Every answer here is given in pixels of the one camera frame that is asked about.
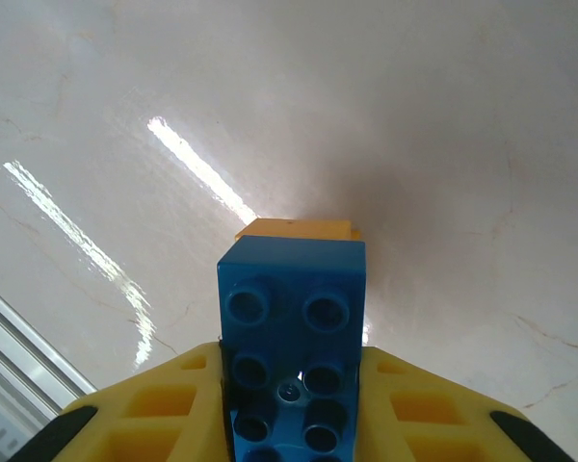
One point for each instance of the orange two-by-four lego brick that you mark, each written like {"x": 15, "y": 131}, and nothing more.
{"x": 294, "y": 228}

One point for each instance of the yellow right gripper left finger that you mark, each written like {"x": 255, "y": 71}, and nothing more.
{"x": 202, "y": 423}

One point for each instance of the blue two-by-four lego brick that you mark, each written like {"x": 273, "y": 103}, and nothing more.
{"x": 294, "y": 274}

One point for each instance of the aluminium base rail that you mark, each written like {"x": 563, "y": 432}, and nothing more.
{"x": 29, "y": 356}

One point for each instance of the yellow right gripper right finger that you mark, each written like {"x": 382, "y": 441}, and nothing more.
{"x": 380, "y": 423}

